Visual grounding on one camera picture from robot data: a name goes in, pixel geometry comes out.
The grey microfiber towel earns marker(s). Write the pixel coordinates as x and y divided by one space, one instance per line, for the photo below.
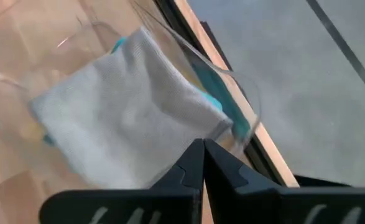
123 112

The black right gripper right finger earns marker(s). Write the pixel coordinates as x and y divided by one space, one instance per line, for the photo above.
263 205

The teal microfiber towel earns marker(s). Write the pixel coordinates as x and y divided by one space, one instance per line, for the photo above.
229 105

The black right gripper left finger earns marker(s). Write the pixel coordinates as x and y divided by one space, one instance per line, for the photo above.
123 207

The clear plastic bin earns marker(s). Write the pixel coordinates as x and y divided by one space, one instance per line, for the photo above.
241 84

